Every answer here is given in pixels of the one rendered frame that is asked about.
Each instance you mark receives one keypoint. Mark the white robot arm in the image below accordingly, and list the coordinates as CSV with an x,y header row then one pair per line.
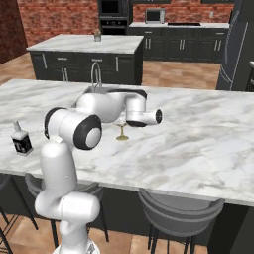
x,y
56,165

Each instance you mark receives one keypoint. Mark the golden stemmed candle holder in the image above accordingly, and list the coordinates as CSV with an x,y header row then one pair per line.
x,y
122,134

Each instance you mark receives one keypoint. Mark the dark dining counter base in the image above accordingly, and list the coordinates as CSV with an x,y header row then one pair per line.
x,y
125,208

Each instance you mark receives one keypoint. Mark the dark square liquor bottle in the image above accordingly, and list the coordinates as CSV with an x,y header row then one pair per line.
x,y
22,141

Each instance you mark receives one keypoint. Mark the silver arched sink tap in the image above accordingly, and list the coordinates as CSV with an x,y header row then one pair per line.
x,y
96,71

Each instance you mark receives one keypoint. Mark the dark kitchen island cupboards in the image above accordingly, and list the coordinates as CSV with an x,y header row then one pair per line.
x,y
89,63

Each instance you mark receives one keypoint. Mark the small potted plant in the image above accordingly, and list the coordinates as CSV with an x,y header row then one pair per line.
x,y
97,35

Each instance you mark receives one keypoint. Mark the dark cupboard run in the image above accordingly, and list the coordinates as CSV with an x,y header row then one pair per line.
x,y
178,44

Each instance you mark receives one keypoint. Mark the black built-in oven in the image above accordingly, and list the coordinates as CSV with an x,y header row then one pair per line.
x,y
113,16

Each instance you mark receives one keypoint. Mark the silver microwave oven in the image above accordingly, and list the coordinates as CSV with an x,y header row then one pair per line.
x,y
155,15

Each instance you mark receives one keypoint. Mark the black hob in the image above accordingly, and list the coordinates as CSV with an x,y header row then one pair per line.
x,y
184,24

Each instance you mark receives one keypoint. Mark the dark grey fridge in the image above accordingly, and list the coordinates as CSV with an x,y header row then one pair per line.
x,y
235,49

